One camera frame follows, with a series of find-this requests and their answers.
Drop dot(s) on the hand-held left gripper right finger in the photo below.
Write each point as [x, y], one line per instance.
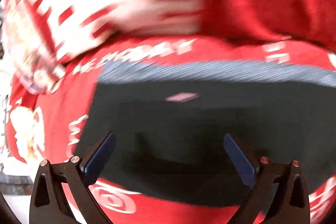
[239, 157]

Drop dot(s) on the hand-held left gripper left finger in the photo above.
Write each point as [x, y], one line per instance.
[101, 154]

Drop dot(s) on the black pants with patterned waistband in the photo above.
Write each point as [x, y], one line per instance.
[183, 121]

